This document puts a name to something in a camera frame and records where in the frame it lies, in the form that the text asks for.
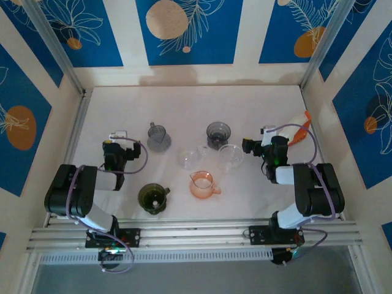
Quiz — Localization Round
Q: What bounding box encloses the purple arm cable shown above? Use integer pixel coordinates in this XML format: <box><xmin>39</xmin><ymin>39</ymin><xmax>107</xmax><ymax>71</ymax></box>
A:
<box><xmin>266</xmin><ymin>123</ymin><xmax>336</xmax><ymax>267</ymax></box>
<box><xmin>66</xmin><ymin>137</ymin><xmax>150</xmax><ymax>274</ymax></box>

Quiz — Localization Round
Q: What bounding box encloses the orange glass carafe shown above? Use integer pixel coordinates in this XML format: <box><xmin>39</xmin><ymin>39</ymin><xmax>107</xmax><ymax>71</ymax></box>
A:
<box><xmin>189</xmin><ymin>170</ymin><xmax>222</xmax><ymax>200</ymax></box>

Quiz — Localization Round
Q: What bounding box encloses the grey ribbed dripper cup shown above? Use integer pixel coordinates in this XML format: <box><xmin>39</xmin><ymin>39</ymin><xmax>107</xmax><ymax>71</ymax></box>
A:
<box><xmin>146</xmin><ymin>121</ymin><xmax>172</xmax><ymax>151</ymax></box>

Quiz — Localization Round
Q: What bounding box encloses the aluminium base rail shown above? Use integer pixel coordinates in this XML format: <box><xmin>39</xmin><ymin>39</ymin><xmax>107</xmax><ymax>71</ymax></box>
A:
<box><xmin>26</xmin><ymin>217</ymin><xmax>364</xmax><ymax>251</ymax></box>

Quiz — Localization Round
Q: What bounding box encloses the grey plastic dripper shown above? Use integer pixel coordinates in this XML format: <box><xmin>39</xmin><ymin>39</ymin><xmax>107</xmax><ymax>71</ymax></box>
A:
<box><xmin>205</xmin><ymin>121</ymin><xmax>232</xmax><ymax>147</ymax></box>

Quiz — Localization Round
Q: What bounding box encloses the aluminium table side rail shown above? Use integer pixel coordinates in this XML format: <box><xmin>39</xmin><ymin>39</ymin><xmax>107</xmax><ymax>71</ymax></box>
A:
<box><xmin>45</xmin><ymin>89</ymin><xmax>93</xmax><ymax>227</ymax></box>

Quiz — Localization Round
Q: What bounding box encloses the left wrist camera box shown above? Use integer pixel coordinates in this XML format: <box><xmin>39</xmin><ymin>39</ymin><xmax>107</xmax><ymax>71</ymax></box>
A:
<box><xmin>108</xmin><ymin>130</ymin><xmax>129</xmax><ymax>144</ymax></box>

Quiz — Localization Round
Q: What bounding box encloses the green plastic dripper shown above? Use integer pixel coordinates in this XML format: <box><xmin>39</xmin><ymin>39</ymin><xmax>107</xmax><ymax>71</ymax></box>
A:
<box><xmin>137</xmin><ymin>183</ymin><xmax>171</xmax><ymax>217</ymax></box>

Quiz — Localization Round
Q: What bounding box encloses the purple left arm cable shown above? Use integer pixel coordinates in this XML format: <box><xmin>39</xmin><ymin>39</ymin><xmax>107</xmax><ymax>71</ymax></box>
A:
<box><xmin>66</xmin><ymin>137</ymin><xmax>150</xmax><ymax>274</ymax></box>

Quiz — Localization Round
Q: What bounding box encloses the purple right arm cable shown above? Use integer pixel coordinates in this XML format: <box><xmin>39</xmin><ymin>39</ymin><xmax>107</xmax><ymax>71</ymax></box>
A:
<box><xmin>266</xmin><ymin>123</ymin><xmax>336</xmax><ymax>267</ymax></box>

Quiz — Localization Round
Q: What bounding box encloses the orange and white filter pack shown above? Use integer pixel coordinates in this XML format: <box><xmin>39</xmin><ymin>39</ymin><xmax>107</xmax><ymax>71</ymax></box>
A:
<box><xmin>277</xmin><ymin>110</ymin><xmax>312</xmax><ymax>147</ymax></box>

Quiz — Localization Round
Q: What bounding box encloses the clear plastic dripper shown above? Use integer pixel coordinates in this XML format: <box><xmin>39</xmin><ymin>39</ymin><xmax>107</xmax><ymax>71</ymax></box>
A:
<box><xmin>217</xmin><ymin>143</ymin><xmax>244</xmax><ymax>173</ymax></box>

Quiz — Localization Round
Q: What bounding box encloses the clear glass carafe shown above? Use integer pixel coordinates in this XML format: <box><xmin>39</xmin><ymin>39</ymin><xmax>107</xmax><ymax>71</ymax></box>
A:
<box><xmin>176</xmin><ymin>145</ymin><xmax>209</xmax><ymax>171</ymax></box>

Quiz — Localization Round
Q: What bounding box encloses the aluminium frame post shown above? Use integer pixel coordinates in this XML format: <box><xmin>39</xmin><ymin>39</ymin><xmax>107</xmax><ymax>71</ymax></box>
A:
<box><xmin>300</xmin><ymin>0</ymin><xmax>355</xmax><ymax>90</ymax></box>
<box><xmin>23</xmin><ymin>0</ymin><xmax>86</xmax><ymax>96</ymax></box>

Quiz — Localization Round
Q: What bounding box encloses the white slotted cable duct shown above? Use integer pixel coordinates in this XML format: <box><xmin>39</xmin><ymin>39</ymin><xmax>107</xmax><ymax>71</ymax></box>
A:
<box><xmin>39</xmin><ymin>248</ymin><xmax>274</xmax><ymax>265</ymax></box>

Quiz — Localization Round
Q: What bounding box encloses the black controller box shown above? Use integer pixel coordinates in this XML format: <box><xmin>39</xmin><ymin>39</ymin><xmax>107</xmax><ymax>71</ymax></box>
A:
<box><xmin>97</xmin><ymin>248</ymin><xmax>124</xmax><ymax>270</ymax></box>
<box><xmin>271</xmin><ymin>246</ymin><xmax>304</xmax><ymax>266</ymax></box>

